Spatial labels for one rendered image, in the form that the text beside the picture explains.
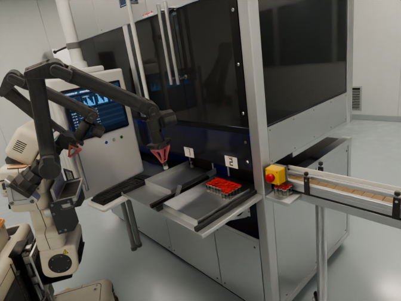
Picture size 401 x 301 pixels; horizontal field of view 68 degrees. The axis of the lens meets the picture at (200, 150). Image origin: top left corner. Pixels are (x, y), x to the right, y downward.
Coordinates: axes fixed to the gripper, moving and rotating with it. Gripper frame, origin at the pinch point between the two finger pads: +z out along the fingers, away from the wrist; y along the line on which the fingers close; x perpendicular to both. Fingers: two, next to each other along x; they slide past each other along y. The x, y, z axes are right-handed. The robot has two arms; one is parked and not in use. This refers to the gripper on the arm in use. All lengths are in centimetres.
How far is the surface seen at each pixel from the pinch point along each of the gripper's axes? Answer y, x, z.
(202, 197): 13.7, -6.0, 26.2
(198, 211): 1.7, -11.3, 26.2
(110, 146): 26, 70, 2
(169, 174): 34, 32, 24
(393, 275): 96, -83, 122
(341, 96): 106, -58, 1
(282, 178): 25, -44, 19
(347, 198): 27, -70, 28
